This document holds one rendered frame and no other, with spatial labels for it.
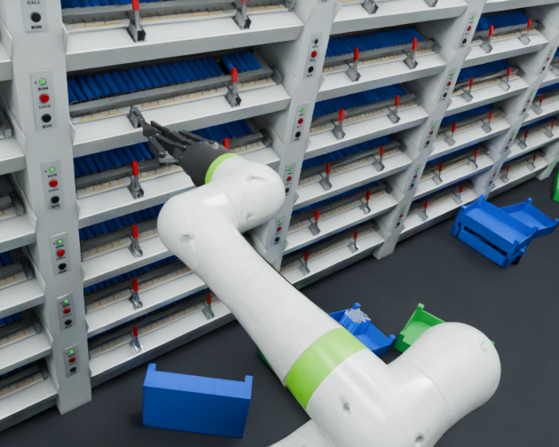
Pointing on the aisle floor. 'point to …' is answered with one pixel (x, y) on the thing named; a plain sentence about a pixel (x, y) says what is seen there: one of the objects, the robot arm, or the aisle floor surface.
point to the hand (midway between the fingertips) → (155, 132)
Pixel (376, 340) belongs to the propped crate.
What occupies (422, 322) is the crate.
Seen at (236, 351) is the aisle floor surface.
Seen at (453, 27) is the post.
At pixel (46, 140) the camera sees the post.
